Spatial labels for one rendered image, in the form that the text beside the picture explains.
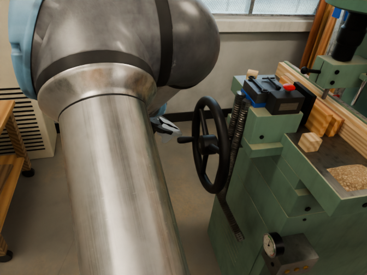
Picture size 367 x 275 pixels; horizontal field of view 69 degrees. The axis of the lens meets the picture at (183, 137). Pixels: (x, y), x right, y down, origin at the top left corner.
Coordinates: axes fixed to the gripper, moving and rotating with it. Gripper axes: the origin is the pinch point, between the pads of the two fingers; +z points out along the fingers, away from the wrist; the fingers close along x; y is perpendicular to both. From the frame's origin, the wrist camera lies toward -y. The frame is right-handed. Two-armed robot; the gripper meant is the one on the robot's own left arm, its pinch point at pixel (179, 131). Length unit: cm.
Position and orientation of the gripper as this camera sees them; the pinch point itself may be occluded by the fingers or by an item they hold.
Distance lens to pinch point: 89.3
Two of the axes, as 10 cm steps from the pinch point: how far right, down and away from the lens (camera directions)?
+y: -5.5, 7.3, 4.0
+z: 8.0, 3.4, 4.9
